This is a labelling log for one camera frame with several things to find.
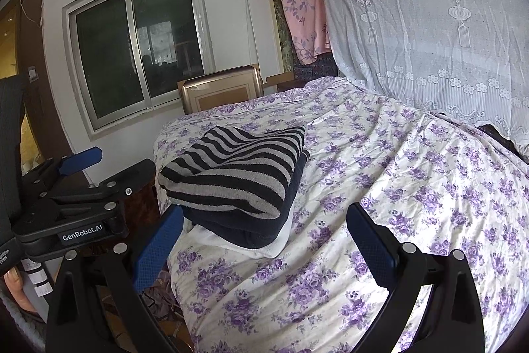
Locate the white folded garment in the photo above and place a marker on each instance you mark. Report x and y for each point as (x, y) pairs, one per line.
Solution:
(268, 251)

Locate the green patterned panel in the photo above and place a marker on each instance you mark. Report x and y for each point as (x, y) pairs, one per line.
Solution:
(285, 47)

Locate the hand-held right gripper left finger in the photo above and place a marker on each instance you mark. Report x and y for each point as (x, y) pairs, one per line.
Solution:
(159, 245)

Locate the dark patterned cloth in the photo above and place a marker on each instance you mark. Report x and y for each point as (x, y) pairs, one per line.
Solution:
(318, 67)

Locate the white lace cover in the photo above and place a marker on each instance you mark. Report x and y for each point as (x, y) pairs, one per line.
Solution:
(413, 26)

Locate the person's left hand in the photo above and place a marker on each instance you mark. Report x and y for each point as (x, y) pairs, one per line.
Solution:
(20, 291)

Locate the navy folded garment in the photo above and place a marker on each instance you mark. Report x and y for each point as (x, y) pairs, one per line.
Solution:
(256, 233)

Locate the wooden door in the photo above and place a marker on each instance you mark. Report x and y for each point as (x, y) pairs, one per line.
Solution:
(45, 88)

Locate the purple floral bedsheet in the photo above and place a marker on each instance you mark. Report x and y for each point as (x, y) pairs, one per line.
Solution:
(413, 191)

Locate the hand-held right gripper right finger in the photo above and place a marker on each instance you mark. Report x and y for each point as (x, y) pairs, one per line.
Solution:
(372, 245)

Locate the sliding glass window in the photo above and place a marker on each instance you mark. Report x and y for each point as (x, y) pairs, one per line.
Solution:
(165, 38)

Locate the black grey striped sweater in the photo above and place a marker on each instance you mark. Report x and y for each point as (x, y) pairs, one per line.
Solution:
(231, 171)

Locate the pink floral cloth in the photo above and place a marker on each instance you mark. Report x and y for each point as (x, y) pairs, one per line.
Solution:
(297, 5)

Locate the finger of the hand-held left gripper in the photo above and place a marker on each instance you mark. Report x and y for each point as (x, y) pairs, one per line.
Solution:
(80, 160)
(124, 179)

